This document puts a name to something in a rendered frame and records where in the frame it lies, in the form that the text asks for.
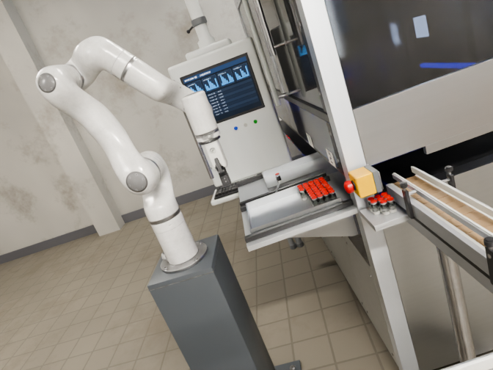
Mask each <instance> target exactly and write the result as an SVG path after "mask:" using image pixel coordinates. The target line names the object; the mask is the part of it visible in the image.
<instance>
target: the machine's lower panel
mask: <svg viewBox="0 0 493 370"><path fill-rule="evenodd" d="M451 174H453V175H454V179H455V184H456V188H457V189H458V190H460V191H462V192H463V193H465V194H467V195H469V196H471V197H473V198H475V199H476V200H479V201H481V202H482V203H485V204H486V205H488V206H490V207H492V208H493V154H491V155H488V156H485V157H483V158H480V159H476V160H475V161H472V162H468V163H466V164H463V165H460V166H458V167H454V168H453V171H452V172H451ZM383 230H384V235H385V238H386V241H387V246H388V250H389V253H390V258H391V261H392V266H393V269H394V273H395V278H396V281H397V284H398V289H399V292H400V296H401V301H402V304H403V309H404V312H405V315H406V320H407V324H408V327H409V332H410V335H411V338H412V343H413V347H414V350H415V354H416V358H417V363H418V366H419V370H434V369H438V368H440V367H443V366H446V365H449V364H452V363H455V362H458V361H460V360H459V354H458V350H457V346H456V340H455V336H454V332H453V325H452V321H451V317H450V311H449V307H448V301H447V297H446V293H445V287H444V283H443V279H442V273H441V269H440V265H439V259H438V255H437V248H436V246H435V245H434V244H433V243H432V242H430V241H429V240H428V239H427V238H426V237H424V235H422V234H421V233H420V232H419V231H417V230H416V229H415V228H414V227H412V226H411V225H410V224H409V223H408V222H407V221H405V222H402V223H399V224H397V225H394V226H391V227H388V228H385V229H383ZM322 239H323V240H324V242H325V244H326V245H327V247H328V248H329V251H330V252H331V254H332V256H333V257H334V259H335V260H336V262H337V264H338V266H339V267H340V269H341V271H342V273H343V274H344V276H345V277H346V280H347V281H348V283H349V284H350V286H351V288H352V289H353V291H354V293H355V294H356V296H357V298H358V300H359V301H360V303H361V305H362V307H363V308H364V309H365V312H366V313H367V315H368V317H369V318H370V320H371V321H372V323H373V325H374V327H375V328H376V330H377V332H378V334H379V335H380V337H381V339H382V341H383V342H384V344H385V345H386V347H387V349H388V350H389V352H390V354H391V355H392V357H393V359H394V361H395V362H396V364H397V366H398V363H397V360H396V357H395V353H394V349H393V347H392V342H391V339H390V334H389V331H388V329H387V324H386V321H385V318H384V313H383V310H382V307H381V303H380V300H379V295H378V292H377V289H376V284H375V282H374V279H373V274H372V271H371V268H370V266H369V265H368V263H367V262H366V260H365V259H364V258H363V257H362V255H361V254H360V253H359V251H358V250H357V248H356V247H355V246H354V244H353V243H352V242H351V240H350V239H349V238H348V237H347V236H325V237H322ZM459 270H460V274H461V281H462V286H463V290H464V297H465V301H466V306H467V312H468V317H469V321H470V328H471V332H472V339H473V343H474V348H475V355H479V354H482V353H485V352H488V351H491V350H493V293H491V292H490V291H489V290H488V289H486V288H485V287H484V286H482V285H481V284H480V283H479V282H478V281H477V280H476V279H475V278H473V277H472V276H471V275H470V274H468V273H467V272H466V271H465V270H464V269H462V268H461V267H460V266H459Z"/></svg>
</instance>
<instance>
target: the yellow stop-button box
mask: <svg viewBox="0 0 493 370"><path fill-rule="evenodd" d="M348 175H349V178H350V181H351V183H352V184H353V185H354V192H355V193H356V194H357V195H358V196H359V197H360V198H364V197H367V196H370V195H373V194H376V193H378V192H382V191H383V190H382V187H381V181H380V178H379V173H378V170H376V169H375V168H373V167H371V166H370V165H369V164H368V165H366V166H364V167H361V168H358V169H355V170H352V171H350V172H348Z"/></svg>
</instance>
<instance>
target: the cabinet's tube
mask: <svg viewBox="0 0 493 370"><path fill-rule="evenodd" d="M184 1H185V3H186V6H187V9H188V11H189V14H190V17H191V25H192V26H191V28H190V29H188V30H187V31H186V32H187V33H188V34H189V33H190V31H191V30H192V29H193V28H195V30H196V33H197V36H198V38H199V41H198V46H199V48H202V47H205V46H208V45H210V44H212V43H215V42H216V41H215V39H214V37H213V36H211V34H210V32H209V30H208V26H207V19H206V17H205V16H204V15H203V13H202V10H201V7H200V4H199V2H198V0H184Z"/></svg>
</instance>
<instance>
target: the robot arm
mask: <svg viewBox="0 0 493 370"><path fill-rule="evenodd" d="M103 70H104V71H106V72H108V73H110V74H111V75H113V76H115V77H116V78H118V79H119V80H121V81H123V82H124V83H126V84H127V85H129V86H130V87H133V88H134V89H135V90H137V91H139V92H140V93H142V94H143V95H146V96H147V97H148V98H150V99H152V100H154V101H157V102H160V103H164V104H169V105H170V106H173V107H175V108H177V109H179V110H181V111H183V112H185V113H186V115H187V118H188V119H189V122H190V124H191V127H192V130H193V132H194V135H195V137H196V140H197V142H199V143H200V145H204V147H205V150H206V152H207V154H208V158H209V159H210V162H211V164H212V167H213V169H214V170H215V171H216V170H217V172H218V174H219V177H220V180H221V182H222V186H228V185H230V184H231V180H230V176H229V175H228V173H227V171H226V168H225V167H227V159H226V156H225V154H224V151H223V149H222V146H221V144H220V142H219V138H220V134H221V133H220V131H219V127H218V126H217V123H216V120H215V117H214V116H213V108H212V106H211V105H210V103H209V102H208V99H207V96H206V94H205V91H203V90H200V91H197V92H194V91H192V90H190V89H189V88H188V87H186V86H184V85H182V84H180V83H178V82H176V81H174V80H172V79H169V78H167V77H166V76H164V75H163V74H161V73H159V72H158V71H157V70H156V69H154V68H152V67H151V66H149V65H148V64H147V63H145V62H143V61H142V60H140V59H139V58H137V57H135V56H134V55H133V54H131V53H130V52H128V51H126V50H125V49H124V48H122V47H120V46H119V45H117V44H116V43H114V42H112V41H111V40H109V39H107V38H105V37H101V36H92V37H89V38H87V39H85V40H83V41H82V42H80V43H79V44H78V45H77V46H76V47H75V49H74V51H73V55H72V57H71V59H70V60H69V61H68V62H67V63H66V64H64V65H50V66H47V67H44V68H43V69H41V70H40V71H39V72H38V74H37V76H36V80H35V83H36V86H37V89H38V91H39V92H40V94H41V96H42V97H44V99H46V100H47V102H49V103H50V104H51V105H52V106H54V107H55V108H57V109H58V110H60V111H62V112H64V113H65V114H66V115H69V116H70V117H72V118H73V119H74V120H75V121H77V122H78V123H79V124H81V125H82V126H83V127H84V128H85V129H86V130H87V131H88V133H89V134H90V135H91V136H92V137H93V138H94V139H95V140H96V142H97V143H98V144H99V145H100V146H101V147H102V149H103V151H104V152H105V154H106V156H107V158H108V160H109V162H110V164H111V166H112V168H113V170H114V172H115V174H116V175H117V177H118V179H119V180H120V182H121V184H122V185H123V186H124V187H125V188H126V189H127V190H128V191H129V192H131V193H132V194H135V195H142V197H143V206H144V210H145V214H146V217H147V219H148V221H149V223H150V225H151V227H152V229H153V231H154V233H155V235H156V238H157V240H158V242H159V244H160V245H161V248H162V250H163V251H164V254H163V253H162V254H161V256H162V259H163V261H162V262H161V270H162V271H163V272H165V273H168V274H172V273H177V272H182V271H184V270H186V269H189V268H190V267H192V266H194V265H195V264H197V263H198V262H200V261H201V260H202V259H203V258H204V257H205V255H206V254H207V252H208V247H207V245H206V244H205V243H203V242H195V241H194V238H193V236H192V234H191V232H190V230H189V227H188V225H187V224H186V221H185V219H184V217H183V214H182V212H181V210H180V208H179V205H178V203H177V201H176V199H175V195H174V191H173V187H172V179H171V176H170V173H169V169H168V166H167V164H166V162H165V161H164V159H163V158H162V157H161V156H160V155H159V154H158V153H156V152H154V151H144V152H142V153H139V152H138V150H137V149H136V148H135V146H134V144H133V143H132V141H131V139H130V137H129V135H128V133H127V132H126V130H125V129H124V128H123V126H122V125H121V124H120V122H119V121H118V120H117V118H116V117H115V116H114V115H113V114H112V113H111V112H110V111H109V110H108V109H107V108H106V107H105V106H104V105H103V104H102V103H101V102H100V101H98V100H96V99H95V98H93V97H92V96H91V95H89V94H88V93H86V92H85V91H84V90H86V89H87V88H88V87H89V86H90V85H91V84H92V83H93V82H94V81H95V80H96V78H97V76H98V75H99V73H100V72H101V71H103Z"/></svg>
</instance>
